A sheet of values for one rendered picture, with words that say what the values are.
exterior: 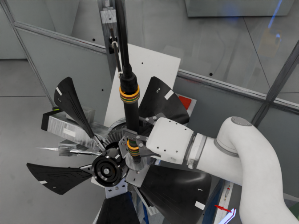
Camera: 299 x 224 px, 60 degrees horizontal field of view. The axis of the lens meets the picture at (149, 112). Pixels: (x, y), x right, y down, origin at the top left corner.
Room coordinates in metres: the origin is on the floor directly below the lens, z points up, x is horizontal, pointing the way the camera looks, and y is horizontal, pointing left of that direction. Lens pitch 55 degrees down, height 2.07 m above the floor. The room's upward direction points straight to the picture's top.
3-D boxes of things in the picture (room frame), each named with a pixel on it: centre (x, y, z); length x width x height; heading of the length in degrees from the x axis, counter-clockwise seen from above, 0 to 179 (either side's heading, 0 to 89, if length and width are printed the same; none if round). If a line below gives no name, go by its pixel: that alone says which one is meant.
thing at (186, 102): (0.93, -0.20, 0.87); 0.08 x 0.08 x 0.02; 65
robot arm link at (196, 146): (0.29, -0.11, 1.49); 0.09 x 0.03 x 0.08; 157
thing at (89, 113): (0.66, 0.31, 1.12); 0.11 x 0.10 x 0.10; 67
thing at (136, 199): (0.38, 0.07, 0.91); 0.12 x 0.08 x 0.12; 157
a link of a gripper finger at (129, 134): (0.33, 0.04, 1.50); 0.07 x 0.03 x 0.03; 67
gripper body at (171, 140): (0.32, -0.06, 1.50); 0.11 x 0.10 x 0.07; 67
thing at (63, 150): (0.51, 0.36, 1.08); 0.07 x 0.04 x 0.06; 77
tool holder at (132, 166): (0.37, 0.05, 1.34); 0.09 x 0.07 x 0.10; 12
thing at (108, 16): (0.97, 0.17, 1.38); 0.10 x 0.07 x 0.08; 12
